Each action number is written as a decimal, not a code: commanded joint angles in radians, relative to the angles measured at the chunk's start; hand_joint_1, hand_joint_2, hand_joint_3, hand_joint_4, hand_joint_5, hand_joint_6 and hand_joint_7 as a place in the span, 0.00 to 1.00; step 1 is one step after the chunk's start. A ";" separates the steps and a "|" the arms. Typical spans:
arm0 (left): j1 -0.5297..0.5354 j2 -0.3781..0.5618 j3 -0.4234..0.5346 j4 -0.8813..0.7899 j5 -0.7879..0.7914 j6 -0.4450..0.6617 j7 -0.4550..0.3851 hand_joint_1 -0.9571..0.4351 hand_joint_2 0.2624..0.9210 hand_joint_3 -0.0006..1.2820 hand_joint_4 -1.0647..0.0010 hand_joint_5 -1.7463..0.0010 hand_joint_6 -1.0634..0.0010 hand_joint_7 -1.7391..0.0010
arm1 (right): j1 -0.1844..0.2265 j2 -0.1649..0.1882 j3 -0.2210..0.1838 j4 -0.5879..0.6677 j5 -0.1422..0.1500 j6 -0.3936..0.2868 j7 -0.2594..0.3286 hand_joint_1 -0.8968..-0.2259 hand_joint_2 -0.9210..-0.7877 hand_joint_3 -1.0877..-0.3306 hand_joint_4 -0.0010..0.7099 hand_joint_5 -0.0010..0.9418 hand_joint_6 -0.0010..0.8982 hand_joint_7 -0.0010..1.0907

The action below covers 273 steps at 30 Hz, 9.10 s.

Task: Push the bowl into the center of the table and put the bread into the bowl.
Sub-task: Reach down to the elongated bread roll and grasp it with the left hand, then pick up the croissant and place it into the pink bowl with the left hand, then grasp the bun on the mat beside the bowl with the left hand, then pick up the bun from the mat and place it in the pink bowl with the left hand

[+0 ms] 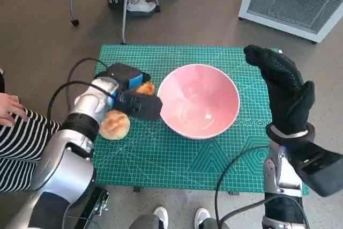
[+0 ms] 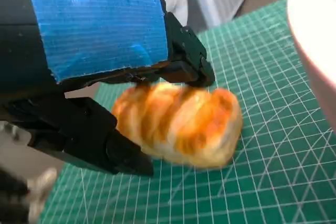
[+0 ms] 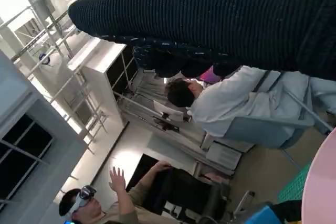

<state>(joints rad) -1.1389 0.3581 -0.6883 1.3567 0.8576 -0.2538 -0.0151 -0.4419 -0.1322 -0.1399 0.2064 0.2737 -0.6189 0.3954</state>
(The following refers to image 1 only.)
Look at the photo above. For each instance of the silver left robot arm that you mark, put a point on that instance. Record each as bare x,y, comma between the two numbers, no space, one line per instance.
59,164

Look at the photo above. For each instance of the person in striped top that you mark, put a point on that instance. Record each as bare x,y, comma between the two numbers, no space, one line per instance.
16,143

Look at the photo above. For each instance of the person's hand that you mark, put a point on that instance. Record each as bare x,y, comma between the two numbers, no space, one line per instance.
9,108

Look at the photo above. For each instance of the person with white shoes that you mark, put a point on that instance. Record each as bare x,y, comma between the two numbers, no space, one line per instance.
160,215

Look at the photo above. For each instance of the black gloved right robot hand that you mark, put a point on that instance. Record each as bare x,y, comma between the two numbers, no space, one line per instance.
286,95

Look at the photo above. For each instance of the pale round bread bun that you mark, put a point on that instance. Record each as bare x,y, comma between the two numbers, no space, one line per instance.
115,125

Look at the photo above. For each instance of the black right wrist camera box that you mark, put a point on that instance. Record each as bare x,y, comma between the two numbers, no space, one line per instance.
321,170

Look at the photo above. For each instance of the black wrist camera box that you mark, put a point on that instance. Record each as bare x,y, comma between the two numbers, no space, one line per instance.
142,105
321,170

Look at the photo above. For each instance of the green cutting mat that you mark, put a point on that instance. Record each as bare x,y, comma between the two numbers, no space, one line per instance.
160,159

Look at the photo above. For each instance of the orange striped bread loaf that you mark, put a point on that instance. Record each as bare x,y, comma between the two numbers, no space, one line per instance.
146,88

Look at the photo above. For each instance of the black metal clamp stand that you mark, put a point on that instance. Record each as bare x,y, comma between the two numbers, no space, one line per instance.
91,207

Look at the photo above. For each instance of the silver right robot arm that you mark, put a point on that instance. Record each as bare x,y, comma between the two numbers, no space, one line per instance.
284,170

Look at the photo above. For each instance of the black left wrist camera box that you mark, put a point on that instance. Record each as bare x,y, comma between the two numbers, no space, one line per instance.
142,105

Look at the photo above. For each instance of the bare left robot hand, blue tape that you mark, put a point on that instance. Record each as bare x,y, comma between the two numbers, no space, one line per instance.
123,74

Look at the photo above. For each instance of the pink bowl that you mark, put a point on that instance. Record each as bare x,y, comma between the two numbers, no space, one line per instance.
198,97

